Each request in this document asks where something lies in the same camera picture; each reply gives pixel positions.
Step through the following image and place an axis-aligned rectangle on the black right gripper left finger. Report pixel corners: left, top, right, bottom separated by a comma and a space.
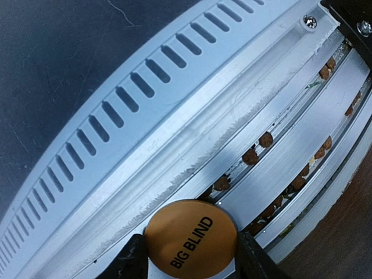
100, 234, 149, 279

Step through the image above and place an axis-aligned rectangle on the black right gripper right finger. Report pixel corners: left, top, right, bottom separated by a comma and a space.
235, 232, 290, 279

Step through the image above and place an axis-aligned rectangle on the orange big blind button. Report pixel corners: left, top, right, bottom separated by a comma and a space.
144, 199, 237, 278

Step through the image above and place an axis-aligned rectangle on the aluminium frame rail front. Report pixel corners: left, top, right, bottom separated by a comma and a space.
1, 1, 371, 278

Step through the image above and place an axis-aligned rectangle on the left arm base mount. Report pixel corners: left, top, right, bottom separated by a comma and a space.
320, 0, 371, 69

